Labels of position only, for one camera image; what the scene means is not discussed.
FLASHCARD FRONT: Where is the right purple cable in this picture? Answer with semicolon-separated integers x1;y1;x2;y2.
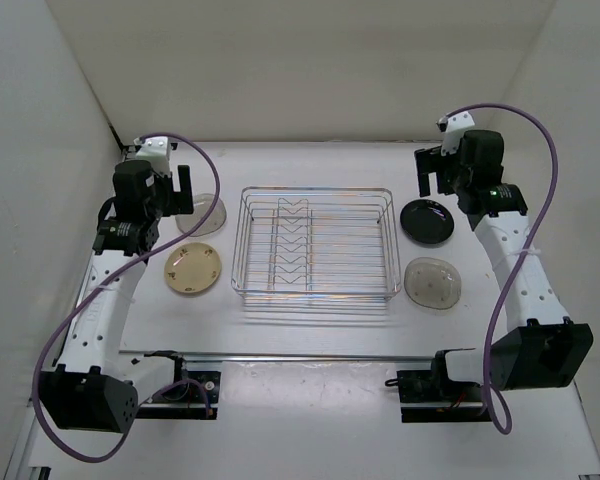
447;102;561;435

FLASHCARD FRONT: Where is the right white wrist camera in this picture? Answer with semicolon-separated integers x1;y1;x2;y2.
436;111;475;156

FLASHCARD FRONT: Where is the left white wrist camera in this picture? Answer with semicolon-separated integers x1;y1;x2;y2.
134;136;172;176

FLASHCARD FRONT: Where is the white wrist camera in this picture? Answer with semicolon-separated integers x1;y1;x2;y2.
134;136;172;176
436;111;475;156

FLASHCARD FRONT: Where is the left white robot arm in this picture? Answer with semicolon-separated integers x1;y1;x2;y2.
38;160;193;433

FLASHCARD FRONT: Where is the cream patterned round plate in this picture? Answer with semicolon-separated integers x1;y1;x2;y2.
164;242;222;295

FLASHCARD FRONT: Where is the purple cable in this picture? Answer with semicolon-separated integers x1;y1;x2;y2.
447;102;561;435
31;131;222;462

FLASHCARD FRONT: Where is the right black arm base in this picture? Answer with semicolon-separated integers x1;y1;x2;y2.
384;368;491;424

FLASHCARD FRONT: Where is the chrome wire dish rack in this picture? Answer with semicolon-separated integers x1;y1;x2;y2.
231;186;402;301

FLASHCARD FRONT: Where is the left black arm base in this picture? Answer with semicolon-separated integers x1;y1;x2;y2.
126;350;221;420

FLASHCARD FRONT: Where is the black round plate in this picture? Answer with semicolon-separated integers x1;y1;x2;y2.
399;199;455;247

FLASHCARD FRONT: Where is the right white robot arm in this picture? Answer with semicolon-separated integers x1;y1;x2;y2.
415;130;593;400

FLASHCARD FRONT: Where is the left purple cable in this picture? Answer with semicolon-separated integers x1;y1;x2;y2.
31;131;222;462

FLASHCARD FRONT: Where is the clear glass plate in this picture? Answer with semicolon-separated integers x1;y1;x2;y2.
403;257;462;310
176;193;227;237

